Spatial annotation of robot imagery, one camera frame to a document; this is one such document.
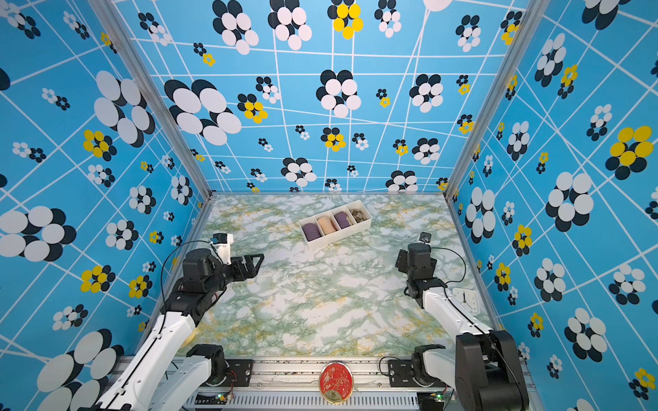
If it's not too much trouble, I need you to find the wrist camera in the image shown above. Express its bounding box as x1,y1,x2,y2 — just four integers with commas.
418,232,432,244
211,233,234,265

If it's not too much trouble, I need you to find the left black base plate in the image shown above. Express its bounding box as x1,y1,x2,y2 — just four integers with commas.
204,359,255,388

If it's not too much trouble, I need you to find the pink rolled sock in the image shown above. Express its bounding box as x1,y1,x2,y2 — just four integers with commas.
318,216,337,236

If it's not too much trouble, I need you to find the right green circuit board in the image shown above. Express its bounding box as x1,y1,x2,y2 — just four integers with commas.
417,392,447,408

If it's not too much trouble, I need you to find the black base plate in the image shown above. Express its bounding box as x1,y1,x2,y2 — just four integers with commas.
204,359,255,388
381,357,447,390

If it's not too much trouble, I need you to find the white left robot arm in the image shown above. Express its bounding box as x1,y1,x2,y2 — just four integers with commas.
89,246,265,410

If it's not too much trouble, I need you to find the white power socket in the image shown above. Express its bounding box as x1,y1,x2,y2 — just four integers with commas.
452,288,480,315

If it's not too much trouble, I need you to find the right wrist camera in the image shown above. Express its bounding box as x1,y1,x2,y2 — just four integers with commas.
418,232,432,244

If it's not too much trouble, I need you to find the purple striped sock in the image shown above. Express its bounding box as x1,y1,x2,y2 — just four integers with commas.
302,223,323,242

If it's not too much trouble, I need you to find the brown patterned rolled sock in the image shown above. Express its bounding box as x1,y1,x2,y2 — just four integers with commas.
351,209,368,224

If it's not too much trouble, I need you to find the red round badge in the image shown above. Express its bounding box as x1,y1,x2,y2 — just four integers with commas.
319,361,354,405

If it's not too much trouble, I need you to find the white divided organizer tray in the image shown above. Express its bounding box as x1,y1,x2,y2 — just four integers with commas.
297,200,373,250

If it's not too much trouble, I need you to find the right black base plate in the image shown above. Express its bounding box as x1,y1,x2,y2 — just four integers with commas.
381,357,447,390

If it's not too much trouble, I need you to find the purple rolled sock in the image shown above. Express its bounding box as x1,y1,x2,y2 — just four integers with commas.
334,211,352,229

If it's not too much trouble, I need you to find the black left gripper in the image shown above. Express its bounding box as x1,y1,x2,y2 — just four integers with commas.
203,252,262,297

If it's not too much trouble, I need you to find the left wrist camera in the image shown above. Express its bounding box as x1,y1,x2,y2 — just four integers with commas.
211,233,234,265

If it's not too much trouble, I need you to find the aluminium front rail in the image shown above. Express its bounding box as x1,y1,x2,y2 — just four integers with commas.
167,357,461,410

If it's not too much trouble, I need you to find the green circuit board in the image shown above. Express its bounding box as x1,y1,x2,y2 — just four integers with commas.
195,393,233,405
417,392,447,408

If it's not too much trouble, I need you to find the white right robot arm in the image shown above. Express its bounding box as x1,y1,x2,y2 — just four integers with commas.
395,242,531,410

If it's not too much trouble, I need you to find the left green circuit board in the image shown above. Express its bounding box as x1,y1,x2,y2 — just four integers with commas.
195,393,233,405

